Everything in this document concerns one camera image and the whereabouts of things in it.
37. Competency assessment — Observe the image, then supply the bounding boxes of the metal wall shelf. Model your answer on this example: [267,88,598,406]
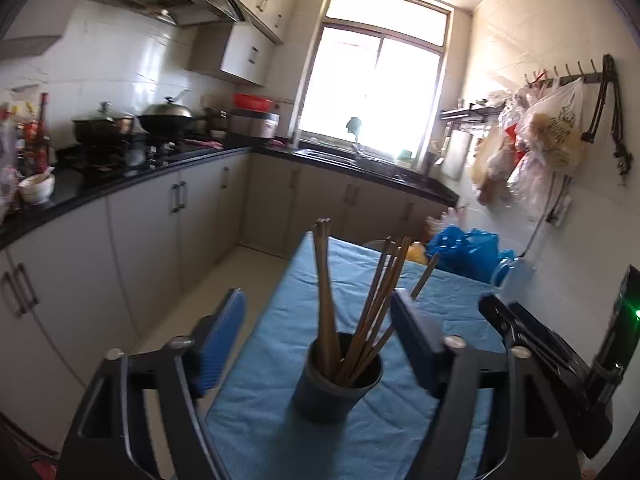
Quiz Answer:
[439,104,502,122]

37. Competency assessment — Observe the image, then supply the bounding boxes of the black pot with lid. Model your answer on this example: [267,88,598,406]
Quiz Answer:
[71,101,137,145]

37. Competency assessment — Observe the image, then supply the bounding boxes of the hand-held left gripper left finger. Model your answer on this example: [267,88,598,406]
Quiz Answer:
[56,287,248,480]

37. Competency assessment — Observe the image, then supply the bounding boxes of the steel kitchen sink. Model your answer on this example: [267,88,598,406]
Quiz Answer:
[299,146,403,173]

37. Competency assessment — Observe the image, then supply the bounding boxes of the wall power socket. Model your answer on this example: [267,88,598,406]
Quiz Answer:
[546,194,574,227]

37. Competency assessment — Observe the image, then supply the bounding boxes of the red plastic basin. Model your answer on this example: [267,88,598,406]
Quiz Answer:
[233,92,275,112]

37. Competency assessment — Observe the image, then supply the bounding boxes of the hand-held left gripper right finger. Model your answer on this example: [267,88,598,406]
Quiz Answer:
[390,289,585,480]

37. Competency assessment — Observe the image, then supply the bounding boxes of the white mortar bowl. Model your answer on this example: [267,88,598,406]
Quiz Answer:
[18,172,56,205]

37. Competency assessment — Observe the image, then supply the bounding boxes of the dark grey utensil cup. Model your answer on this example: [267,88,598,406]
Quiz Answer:
[292,331,385,424]

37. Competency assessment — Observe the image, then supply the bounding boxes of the kitchen window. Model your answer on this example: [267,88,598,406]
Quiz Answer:
[294,0,457,163]

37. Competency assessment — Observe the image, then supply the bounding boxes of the steel rice cooker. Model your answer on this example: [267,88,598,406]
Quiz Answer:
[226,110,280,142]

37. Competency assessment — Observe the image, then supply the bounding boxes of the gas stove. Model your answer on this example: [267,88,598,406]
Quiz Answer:
[54,137,178,177]

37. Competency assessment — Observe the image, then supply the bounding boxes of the black kitchen countertop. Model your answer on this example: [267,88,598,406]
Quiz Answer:
[0,142,460,251]

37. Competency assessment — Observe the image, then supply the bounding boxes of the blue towel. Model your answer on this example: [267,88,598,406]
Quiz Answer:
[204,231,507,480]

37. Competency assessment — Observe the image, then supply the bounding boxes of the blue plastic bag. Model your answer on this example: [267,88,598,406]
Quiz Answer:
[426,225,501,284]

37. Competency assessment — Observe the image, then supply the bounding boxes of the black wok with lid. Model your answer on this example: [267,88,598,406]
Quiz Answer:
[137,90,197,137]

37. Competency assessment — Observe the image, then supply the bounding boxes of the grey lower kitchen cabinets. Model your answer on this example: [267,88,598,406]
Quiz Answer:
[0,150,458,411]

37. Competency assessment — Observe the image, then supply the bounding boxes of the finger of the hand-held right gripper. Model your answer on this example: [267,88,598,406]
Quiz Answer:
[477,292,596,392]

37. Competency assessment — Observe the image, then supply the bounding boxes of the white upper kitchen cabinets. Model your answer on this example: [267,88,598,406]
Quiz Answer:
[187,0,307,87]

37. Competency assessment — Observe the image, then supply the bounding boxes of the wall hook rack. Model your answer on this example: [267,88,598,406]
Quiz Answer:
[524,60,601,88]

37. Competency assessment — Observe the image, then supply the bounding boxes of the dark sauce bottle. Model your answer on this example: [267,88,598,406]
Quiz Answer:
[34,92,52,172]

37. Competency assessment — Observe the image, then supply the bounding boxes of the bunch of wooden chopsticks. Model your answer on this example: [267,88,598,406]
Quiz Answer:
[312,217,442,389]

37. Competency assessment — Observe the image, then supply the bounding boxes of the clear glass mug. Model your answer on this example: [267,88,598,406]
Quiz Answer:
[491,255,535,306]

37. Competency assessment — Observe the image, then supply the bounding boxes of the hanging plastic bags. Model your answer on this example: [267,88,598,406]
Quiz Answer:
[469,77,587,207]

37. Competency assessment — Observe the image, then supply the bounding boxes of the hanging black strap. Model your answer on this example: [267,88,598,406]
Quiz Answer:
[581,53,634,187]

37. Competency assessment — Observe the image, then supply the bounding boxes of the white cutting board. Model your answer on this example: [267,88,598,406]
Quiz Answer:
[444,131,474,182]

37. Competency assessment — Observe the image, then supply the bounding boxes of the sink faucet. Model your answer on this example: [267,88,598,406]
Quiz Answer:
[346,116,364,157]

